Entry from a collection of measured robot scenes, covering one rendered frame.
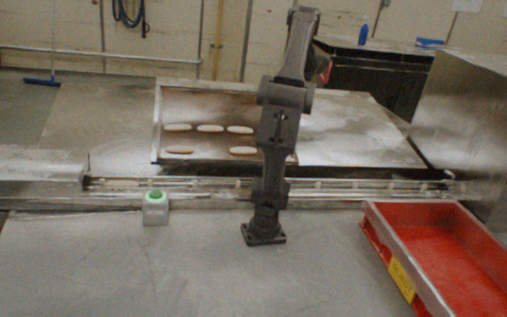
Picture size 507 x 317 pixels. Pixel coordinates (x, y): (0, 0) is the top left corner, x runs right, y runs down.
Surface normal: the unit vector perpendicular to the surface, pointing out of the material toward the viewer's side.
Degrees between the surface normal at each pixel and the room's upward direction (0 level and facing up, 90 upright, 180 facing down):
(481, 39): 90
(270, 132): 62
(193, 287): 0
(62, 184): 90
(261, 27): 90
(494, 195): 90
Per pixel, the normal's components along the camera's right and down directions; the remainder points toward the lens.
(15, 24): 0.18, 0.48
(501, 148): -0.97, -0.03
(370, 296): 0.13, -0.88
